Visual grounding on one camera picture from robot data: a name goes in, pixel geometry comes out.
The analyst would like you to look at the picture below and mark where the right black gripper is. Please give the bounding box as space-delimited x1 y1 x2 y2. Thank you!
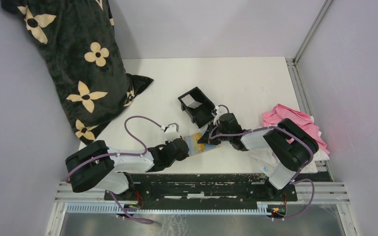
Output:
198 122 231 146

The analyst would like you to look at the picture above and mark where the black plastic tray box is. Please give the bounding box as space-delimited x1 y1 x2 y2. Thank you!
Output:
178 87 215 128

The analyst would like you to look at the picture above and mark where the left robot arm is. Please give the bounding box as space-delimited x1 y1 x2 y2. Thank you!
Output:
65 138 189 200

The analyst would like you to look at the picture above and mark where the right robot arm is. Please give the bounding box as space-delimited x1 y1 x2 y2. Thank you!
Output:
197 113 319 201

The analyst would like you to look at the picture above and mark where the stack of credit cards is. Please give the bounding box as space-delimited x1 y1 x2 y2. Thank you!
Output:
182 94 202 109

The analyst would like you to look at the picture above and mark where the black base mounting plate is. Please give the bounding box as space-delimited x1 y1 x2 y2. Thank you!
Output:
116 174 298 210

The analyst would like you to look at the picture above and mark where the white cloth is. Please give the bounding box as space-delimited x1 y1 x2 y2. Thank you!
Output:
248 147 329 177

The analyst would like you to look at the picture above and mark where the pink cloth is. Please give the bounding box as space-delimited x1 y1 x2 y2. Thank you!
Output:
262 104 330 155

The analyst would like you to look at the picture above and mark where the black floral blanket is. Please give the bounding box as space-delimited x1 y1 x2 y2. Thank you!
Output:
0 0 153 145

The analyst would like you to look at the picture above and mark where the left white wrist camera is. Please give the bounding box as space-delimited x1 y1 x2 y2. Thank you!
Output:
161 123 181 142

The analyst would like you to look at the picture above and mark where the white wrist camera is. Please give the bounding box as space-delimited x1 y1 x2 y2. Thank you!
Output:
161 123 181 142
212 104 229 117

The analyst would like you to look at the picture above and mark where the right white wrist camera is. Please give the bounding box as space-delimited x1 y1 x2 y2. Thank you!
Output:
212 104 229 117

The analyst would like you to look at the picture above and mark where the white slotted cable duct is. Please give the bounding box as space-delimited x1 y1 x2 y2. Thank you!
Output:
65 202 269 216

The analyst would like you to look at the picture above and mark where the aluminium frame rail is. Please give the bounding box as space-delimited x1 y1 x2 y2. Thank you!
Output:
285 0 335 116

